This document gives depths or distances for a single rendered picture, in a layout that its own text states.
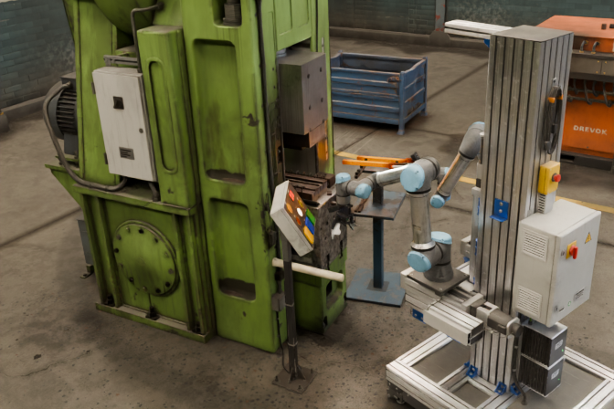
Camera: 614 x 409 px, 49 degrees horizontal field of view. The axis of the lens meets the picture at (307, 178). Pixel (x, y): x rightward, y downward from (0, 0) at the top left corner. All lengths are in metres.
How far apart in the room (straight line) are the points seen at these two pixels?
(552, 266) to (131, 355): 2.62
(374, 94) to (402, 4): 4.56
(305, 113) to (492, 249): 1.25
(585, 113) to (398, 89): 1.97
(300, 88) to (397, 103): 4.04
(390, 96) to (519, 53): 4.76
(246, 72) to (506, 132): 1.35
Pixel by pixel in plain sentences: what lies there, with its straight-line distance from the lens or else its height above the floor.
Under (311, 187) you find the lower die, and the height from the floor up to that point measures 0.99.
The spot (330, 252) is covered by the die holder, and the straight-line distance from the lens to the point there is 4.23.
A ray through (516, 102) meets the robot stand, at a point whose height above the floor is 1.75.
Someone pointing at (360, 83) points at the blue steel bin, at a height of 0.54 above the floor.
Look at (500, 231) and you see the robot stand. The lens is 3.34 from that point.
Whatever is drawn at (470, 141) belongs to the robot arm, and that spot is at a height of 1.39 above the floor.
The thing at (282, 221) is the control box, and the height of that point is 1.12.
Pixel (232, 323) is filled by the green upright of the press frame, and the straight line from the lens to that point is 4.39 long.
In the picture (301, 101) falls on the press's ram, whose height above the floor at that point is 1.56.
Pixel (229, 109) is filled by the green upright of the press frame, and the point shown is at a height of 1.54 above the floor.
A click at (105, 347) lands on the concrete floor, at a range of 4.64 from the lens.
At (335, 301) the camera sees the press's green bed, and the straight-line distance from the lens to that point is 4.50.
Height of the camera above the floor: 2.66
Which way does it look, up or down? 24 degrees down
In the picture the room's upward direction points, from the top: 3 degrees counter-clockwise
